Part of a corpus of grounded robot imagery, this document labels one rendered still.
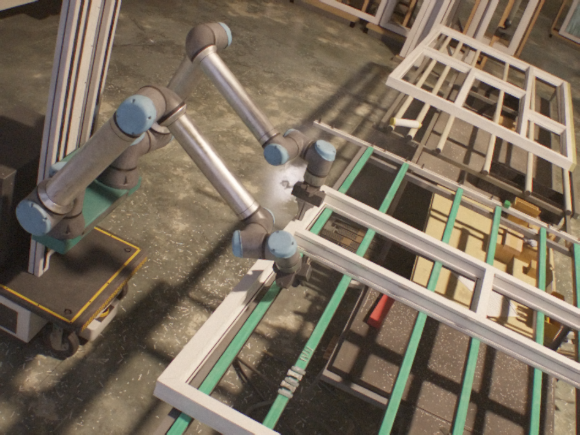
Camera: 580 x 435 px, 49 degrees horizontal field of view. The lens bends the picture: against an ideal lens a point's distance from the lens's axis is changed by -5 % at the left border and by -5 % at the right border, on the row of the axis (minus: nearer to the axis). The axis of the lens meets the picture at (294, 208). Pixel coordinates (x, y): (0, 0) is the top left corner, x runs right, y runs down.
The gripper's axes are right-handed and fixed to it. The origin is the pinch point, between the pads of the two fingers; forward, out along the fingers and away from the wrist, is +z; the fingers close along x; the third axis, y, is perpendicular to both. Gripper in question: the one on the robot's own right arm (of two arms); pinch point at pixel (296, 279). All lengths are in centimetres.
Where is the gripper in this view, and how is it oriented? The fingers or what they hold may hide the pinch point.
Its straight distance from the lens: 249.4
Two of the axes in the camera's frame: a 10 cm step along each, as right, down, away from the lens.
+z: 1.5, 4.6, 8.7
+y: 3.3, -8.6, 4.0
